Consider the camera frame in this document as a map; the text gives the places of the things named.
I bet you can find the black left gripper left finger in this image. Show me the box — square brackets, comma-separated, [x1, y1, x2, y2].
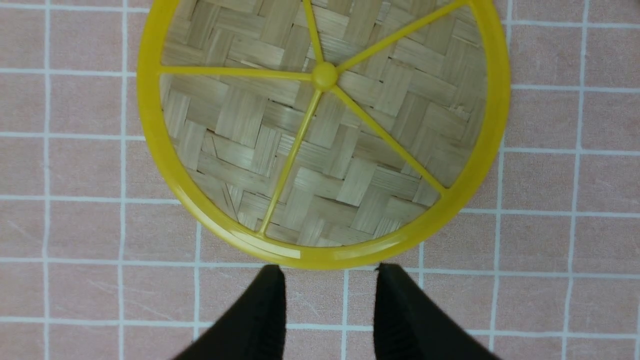
[174, 265, 287, 360]

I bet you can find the pink checked tablecloth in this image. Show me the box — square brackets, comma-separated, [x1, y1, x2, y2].
[0, 0, 640, 360]

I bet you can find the woven bamboo steamer lid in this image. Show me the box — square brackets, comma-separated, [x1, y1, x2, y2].
[137, 0, 511, 270]

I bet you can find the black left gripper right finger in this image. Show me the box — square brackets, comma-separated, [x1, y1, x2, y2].
[373, 263, 498, 360]

